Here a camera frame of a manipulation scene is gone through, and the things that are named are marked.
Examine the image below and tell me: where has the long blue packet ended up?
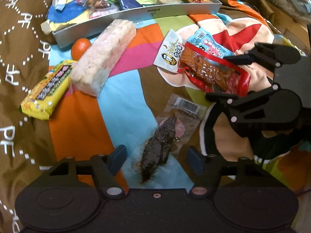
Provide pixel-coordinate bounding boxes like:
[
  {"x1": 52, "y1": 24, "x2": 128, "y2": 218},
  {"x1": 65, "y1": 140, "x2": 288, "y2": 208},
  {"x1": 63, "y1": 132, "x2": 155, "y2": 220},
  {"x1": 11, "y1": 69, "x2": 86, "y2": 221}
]
[{"x1": 110, "y1": 0, "x2": 142, "y2": 11}]

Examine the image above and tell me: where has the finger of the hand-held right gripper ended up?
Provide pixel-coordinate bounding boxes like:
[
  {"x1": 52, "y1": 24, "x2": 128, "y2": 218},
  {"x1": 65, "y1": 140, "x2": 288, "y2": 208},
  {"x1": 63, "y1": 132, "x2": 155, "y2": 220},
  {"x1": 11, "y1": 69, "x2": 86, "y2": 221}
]
[
  {"x1": 223, "y1": 42, "x2": 280, "y2": 66},
  {"x1": 205, "y1": 87, "x2": 280, "y2": 124}
]

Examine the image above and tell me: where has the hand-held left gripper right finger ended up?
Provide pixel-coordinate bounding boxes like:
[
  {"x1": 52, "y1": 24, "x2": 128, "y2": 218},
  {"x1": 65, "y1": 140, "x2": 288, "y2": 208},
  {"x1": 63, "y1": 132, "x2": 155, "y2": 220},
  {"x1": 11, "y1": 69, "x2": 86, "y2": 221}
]
[{"x1": 187, "y1": 146, "x2": 266, "y2": 197}]

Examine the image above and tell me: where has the light blue snack packet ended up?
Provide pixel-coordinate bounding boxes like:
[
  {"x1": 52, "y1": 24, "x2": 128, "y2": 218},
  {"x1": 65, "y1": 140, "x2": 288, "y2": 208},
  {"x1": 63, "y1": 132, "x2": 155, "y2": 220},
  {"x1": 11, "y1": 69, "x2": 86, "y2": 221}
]
[{"x1": 187, "y1": 27, "x2": 236, "y2": 59}]

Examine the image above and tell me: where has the red packet of tofu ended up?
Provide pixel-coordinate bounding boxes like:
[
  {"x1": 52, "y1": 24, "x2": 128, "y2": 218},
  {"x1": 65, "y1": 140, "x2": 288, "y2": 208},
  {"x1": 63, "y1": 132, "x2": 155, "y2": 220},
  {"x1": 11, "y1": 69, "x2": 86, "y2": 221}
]
[{"x1": 177, "y1": 42, "x2": 252, "y2": 94}]

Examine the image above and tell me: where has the yellow snack packet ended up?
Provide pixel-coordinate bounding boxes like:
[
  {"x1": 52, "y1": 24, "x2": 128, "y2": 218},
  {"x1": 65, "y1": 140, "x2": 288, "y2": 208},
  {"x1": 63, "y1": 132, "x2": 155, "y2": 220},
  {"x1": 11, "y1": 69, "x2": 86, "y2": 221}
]
[{"x1": 21, "y1": 59, "x2": 78, "y2": 120}]

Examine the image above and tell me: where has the colourful printed blanket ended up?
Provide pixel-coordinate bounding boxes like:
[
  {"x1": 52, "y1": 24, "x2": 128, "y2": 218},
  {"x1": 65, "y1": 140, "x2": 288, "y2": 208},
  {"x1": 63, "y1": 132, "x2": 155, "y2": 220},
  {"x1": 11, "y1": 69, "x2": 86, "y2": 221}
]
[{"x1": 47, "y1": 0, "x2": 311, "y2": 233}]

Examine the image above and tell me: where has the grey tray with drawing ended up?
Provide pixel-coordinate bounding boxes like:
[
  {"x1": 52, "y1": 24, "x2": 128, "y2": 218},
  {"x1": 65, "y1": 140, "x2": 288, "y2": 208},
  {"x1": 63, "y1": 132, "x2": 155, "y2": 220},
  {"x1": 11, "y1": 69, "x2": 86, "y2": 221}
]
[{"x1": 41, "y1": 0, "x2": 223, "y2": 48}]

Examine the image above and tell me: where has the clear dried fish packet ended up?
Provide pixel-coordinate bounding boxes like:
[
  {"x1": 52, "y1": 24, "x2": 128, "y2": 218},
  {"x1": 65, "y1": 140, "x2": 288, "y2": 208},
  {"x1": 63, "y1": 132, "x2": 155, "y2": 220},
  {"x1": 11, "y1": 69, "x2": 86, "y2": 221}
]
[{"x1": 132, "y1": 93, "x2": 207, "y2": 185}]

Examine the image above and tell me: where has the orange mandarin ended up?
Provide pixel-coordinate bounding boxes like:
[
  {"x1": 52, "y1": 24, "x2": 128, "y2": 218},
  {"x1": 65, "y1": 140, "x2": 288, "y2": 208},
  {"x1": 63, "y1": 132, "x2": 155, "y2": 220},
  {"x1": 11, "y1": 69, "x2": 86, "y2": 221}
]
[{"x1": 71, "y1": 39, "x2": 92, "y2": 61}]

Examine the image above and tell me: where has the puffed rice bar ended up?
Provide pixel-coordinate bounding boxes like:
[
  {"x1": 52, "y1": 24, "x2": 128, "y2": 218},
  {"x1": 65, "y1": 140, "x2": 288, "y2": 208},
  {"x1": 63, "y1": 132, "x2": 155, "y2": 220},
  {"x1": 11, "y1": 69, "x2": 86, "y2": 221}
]
[{"x1": 70, "y1": 19, "x2": 137, "y2": 97}]

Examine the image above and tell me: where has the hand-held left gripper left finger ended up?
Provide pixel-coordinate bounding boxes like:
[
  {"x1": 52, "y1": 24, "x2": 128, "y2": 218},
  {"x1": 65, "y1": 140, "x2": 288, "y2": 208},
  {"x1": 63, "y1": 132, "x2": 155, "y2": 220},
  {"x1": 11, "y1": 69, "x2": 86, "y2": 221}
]
[{"x1": 45, "y1": 144, "x2": 127, "y2": 197}]

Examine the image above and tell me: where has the brown patterned blanket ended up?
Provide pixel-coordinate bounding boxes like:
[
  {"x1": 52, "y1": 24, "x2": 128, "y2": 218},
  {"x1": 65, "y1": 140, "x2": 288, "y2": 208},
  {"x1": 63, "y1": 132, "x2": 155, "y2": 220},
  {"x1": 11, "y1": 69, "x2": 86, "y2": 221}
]
[{"x1": 0, "y1": 0, "x2": 64, "y2": 233}]

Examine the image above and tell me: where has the white snack packet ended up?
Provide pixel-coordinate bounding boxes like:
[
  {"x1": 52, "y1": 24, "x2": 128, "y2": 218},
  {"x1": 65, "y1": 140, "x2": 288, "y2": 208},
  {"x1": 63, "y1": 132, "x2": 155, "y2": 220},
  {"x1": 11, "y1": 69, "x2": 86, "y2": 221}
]
[{"x1": 153, "y1": 29, "x2": 187, "y2": 73}]

